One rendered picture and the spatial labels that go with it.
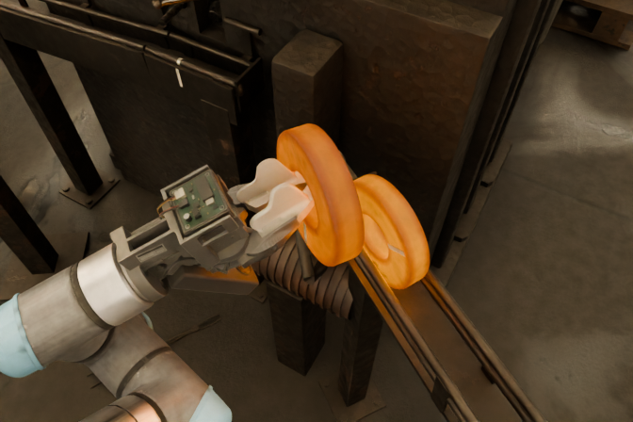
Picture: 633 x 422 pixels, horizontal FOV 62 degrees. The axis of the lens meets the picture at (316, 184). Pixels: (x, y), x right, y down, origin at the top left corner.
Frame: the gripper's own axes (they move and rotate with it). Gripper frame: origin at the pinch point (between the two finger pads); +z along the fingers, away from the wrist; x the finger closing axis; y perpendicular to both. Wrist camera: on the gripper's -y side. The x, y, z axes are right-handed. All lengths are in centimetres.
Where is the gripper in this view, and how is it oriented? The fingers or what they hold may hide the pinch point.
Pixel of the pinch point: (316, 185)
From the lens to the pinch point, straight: 56.1
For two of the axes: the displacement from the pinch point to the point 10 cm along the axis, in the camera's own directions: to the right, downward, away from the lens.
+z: 8.7, -4.9, 0.5
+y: -2.5, -5.3, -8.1
